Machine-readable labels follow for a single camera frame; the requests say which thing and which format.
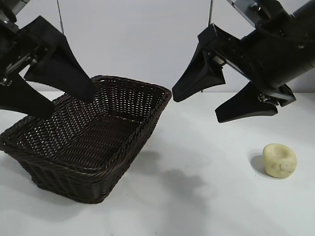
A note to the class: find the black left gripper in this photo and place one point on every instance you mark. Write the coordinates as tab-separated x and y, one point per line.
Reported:
27	44

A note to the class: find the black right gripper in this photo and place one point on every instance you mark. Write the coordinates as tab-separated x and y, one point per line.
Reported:
231	49

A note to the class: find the dark brown wicker basket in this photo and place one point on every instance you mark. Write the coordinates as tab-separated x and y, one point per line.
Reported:
98	147

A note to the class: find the pale yellow egg yolk pastry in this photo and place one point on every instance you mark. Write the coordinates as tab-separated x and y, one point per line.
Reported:
273	157

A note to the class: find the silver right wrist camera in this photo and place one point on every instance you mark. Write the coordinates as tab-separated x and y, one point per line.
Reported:
242	9

